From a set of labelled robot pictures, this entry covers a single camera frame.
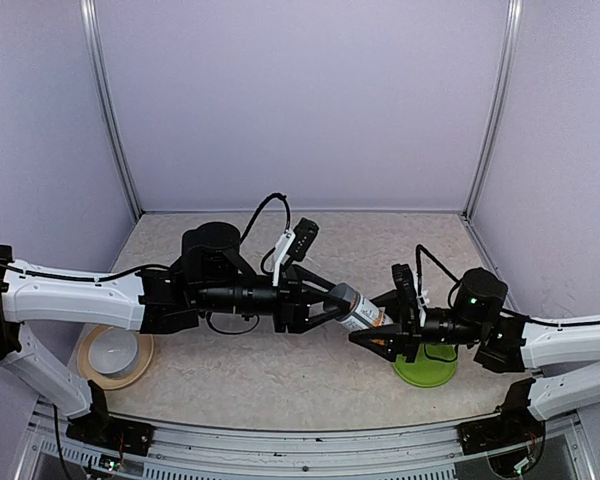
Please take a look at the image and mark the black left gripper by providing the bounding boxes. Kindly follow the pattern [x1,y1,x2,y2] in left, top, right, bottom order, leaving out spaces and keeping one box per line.
[196,265,349,332]

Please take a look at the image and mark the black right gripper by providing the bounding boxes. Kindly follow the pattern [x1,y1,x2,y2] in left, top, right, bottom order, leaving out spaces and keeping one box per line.
[350,289,485,363]

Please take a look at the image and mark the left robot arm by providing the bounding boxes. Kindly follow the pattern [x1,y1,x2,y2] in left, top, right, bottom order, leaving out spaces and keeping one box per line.
[0,219,348,445]

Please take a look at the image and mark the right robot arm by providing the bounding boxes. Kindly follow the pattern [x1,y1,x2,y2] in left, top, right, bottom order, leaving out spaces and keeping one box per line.
[349,264,600,444]

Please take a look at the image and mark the green plate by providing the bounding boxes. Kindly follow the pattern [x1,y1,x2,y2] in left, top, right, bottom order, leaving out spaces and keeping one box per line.
[393,344,458,388]

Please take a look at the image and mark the beige plate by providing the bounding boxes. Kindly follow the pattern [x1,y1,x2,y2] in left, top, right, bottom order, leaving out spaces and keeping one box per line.
[76,326,155,391]

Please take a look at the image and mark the white bowl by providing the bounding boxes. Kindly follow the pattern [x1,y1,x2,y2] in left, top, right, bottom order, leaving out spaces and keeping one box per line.
[88,329,139,378]

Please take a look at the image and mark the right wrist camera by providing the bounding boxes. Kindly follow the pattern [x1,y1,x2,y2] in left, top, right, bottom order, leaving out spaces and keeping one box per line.
[391,264,428,326]

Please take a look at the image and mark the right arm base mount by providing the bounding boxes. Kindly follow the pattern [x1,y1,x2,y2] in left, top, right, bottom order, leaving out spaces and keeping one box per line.
[456,378,546,455]

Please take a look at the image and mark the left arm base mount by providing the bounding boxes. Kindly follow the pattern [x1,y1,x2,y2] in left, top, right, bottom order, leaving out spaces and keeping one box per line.
[66,380,155,457]

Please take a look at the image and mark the right aluminium frame post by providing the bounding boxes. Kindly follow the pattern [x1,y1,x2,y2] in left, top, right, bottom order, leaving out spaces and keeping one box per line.
[462,0,524,224]

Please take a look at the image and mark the aluminium frame post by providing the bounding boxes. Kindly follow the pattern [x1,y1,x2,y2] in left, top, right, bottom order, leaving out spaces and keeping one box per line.
[79,0,144,223]
[462,0,524,224]

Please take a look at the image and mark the front aluminium rail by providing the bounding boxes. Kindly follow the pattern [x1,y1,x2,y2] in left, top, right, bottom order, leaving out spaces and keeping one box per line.
[7,400,600,479]

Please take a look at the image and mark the left aluminium frame post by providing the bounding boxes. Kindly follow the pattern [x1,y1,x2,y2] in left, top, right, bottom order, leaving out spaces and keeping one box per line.
[79,0,144,223]

